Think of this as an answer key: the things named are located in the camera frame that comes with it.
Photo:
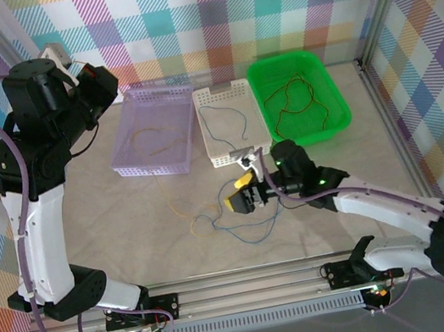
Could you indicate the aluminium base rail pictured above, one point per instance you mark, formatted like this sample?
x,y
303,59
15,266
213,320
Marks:
x,y
248,290

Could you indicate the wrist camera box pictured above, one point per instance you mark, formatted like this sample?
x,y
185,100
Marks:
x,y
247,161
53,53

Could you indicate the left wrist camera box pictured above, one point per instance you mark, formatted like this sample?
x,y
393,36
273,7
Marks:
x,y
53,53

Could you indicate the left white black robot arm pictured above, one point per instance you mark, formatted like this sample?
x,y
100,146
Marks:
x,y
43,249

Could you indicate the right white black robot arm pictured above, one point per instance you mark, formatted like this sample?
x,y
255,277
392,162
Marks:
x,y
384,206

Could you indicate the orange power connector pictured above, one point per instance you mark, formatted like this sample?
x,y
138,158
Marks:
x,y
378,295

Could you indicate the white perforated plastic basket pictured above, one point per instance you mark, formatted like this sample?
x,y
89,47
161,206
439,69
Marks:
x,y
224,127

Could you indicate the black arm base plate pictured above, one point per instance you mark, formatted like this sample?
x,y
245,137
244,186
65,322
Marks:
x,y
339,273
167,306

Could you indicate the lavender perforated plastic basket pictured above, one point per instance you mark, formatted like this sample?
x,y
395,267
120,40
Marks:
x,y
161,112

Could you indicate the green plastic mesh basket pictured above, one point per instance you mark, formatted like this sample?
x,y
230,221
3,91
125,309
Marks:
x,y
317,72

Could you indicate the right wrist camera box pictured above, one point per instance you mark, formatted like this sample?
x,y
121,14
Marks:
x,y
247,161

